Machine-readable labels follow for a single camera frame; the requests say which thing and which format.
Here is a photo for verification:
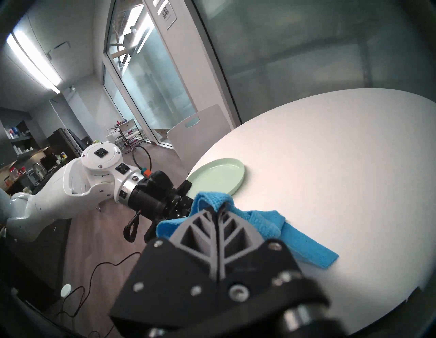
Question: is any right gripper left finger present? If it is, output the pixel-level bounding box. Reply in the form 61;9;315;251
110;210;222;327

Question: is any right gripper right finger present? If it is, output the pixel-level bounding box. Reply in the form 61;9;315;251
218;202;327;304

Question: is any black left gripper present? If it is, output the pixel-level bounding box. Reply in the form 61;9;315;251
131;181;193;222

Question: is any blue microfibre napkin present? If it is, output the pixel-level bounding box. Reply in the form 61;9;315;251
156;191;339;270

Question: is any pale green plate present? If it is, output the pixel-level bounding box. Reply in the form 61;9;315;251
187;157;246;198

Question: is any white utility cart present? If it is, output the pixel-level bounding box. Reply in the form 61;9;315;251
106;118;145;152

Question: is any white chair with metal legs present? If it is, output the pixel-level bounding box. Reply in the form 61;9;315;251
166;105;235;171

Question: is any dark kitchen cabinet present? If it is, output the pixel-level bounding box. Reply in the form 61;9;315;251
48;128;92;160

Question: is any white QR code sign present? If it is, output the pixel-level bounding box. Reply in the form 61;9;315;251
157;0;177;31

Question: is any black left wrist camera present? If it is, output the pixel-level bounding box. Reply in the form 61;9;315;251
145;170;174;193

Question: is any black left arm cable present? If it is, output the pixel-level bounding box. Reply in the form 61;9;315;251
123;146;154;242

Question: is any black floor cable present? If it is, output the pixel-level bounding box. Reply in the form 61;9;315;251
56;252;142;338

